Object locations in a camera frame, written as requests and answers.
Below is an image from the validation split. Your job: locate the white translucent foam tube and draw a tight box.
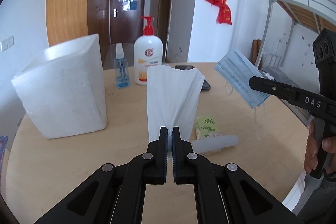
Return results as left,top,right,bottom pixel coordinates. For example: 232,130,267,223
191,135,239,154

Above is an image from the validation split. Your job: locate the green tissue pack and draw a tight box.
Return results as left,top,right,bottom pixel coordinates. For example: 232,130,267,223
195,115,222,140

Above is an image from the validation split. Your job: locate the blue surgical face mask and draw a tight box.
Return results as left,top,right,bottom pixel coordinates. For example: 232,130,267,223
213,49,271,140

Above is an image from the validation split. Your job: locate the white cloth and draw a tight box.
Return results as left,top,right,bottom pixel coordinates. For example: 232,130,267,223
146,65,205,150

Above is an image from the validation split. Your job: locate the person's right hand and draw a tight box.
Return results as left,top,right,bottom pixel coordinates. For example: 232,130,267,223
303,120,336,176

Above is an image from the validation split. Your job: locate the black smartphone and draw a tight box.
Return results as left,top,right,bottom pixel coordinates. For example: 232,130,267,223
174,65,211,92

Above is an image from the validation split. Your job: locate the small blue spray bottle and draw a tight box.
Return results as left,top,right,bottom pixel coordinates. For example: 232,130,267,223
114,43,130,89

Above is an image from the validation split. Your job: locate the white lotion pump bottle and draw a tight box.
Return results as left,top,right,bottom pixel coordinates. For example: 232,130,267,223
133,16,163,85

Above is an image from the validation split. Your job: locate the white styrofoam box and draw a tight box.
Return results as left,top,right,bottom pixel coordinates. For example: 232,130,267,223
11,34,107,139

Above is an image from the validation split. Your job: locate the dark brown entrance door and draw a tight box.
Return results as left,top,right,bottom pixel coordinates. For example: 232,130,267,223
110,0,145,44

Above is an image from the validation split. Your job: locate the metal bunk bed frame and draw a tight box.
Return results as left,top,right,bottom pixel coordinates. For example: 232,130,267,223
254,0,336,88

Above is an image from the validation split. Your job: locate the white wall socket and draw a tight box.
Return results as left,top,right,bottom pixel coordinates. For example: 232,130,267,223
0,36,14,52

